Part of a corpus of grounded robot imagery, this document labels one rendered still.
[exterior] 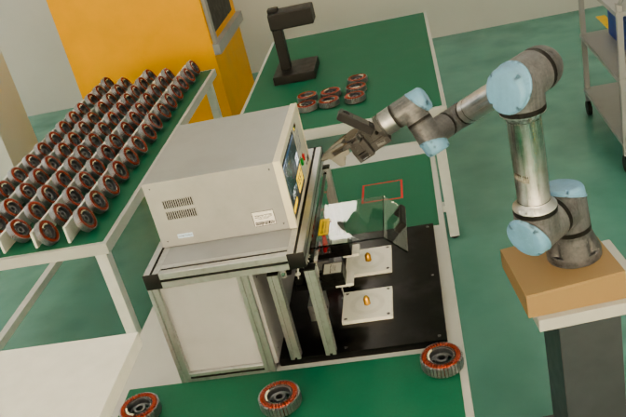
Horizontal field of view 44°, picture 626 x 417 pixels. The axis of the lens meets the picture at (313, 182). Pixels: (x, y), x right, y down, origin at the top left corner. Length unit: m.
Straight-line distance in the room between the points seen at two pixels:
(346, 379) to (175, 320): 0.49
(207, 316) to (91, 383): 0.61
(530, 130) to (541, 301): 0.50
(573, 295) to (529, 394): 0.95
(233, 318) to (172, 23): 3.84
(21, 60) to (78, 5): 2.54
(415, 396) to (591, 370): 0.65
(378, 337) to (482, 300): 1.45
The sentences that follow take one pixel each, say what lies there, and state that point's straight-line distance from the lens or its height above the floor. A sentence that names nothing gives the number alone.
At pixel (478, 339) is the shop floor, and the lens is 3.37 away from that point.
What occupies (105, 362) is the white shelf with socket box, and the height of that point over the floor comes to 1.21.
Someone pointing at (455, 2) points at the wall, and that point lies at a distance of 7.43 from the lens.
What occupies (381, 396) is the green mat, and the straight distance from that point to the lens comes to 2.04.
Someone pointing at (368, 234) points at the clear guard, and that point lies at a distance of 2.08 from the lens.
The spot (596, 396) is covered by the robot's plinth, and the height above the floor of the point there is 0.38.
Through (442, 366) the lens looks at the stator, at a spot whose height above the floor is 0.79.
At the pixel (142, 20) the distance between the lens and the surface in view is 5.78.
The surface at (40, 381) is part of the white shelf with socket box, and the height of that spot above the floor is 1.21.
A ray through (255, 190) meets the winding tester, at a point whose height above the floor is 1.25.
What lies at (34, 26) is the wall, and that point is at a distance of 8.18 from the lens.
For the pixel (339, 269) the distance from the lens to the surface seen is 2.23.
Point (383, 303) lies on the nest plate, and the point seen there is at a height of 0.78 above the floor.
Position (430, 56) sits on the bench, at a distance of 4.47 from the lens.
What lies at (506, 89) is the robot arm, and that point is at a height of 1.42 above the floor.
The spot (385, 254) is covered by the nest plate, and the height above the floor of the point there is 0.78.
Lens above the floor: 2.09
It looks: 25 degrees down
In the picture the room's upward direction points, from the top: 14 degrees counter-clockwise
